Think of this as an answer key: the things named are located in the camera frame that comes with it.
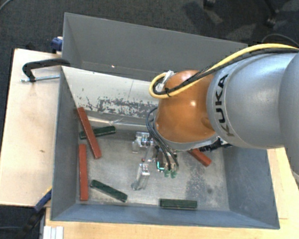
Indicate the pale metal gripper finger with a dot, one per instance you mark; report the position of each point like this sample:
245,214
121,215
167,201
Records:
142,139
142,175

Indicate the red-brown flat block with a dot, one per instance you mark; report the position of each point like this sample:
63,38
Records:
83,173
201,158
89,133

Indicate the dark green flat block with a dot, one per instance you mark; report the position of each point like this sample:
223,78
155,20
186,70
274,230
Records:
108,190
102,131
178,204

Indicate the pale wood flat board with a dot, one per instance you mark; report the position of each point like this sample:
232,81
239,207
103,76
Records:
28,134

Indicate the grey metal bin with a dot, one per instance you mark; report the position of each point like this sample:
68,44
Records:
136,45

